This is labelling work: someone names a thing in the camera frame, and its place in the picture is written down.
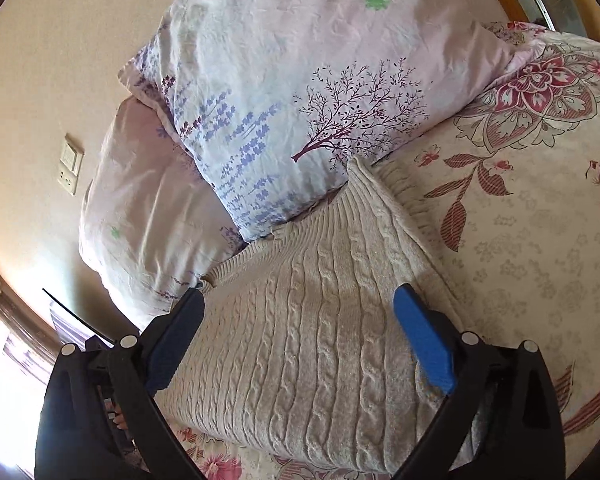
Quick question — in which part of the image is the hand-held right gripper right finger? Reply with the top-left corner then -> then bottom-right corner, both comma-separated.
393,283 -> 567,480

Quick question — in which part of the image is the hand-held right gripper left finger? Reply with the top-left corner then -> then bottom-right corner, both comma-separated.
34,289 -> 207,480

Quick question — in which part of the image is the beige cable knit sweater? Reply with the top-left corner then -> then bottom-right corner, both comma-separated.
152,156 -> 487,472

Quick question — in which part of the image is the person's left hand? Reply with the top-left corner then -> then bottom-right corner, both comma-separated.
104,399 -> 129,430

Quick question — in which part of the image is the pink floral pillow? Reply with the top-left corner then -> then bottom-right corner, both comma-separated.
78,97 -> 248,332

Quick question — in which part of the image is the floral bedspread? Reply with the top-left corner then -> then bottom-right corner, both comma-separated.
172,20 -> 600,480

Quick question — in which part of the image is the window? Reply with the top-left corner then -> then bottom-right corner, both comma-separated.
0,282 -> 58,466

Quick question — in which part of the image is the tree print pillow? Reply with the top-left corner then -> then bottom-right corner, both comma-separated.
117,0 -> 525,242

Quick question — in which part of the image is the beige wall switch panel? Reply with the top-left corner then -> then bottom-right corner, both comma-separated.
57,133 -> 85,196

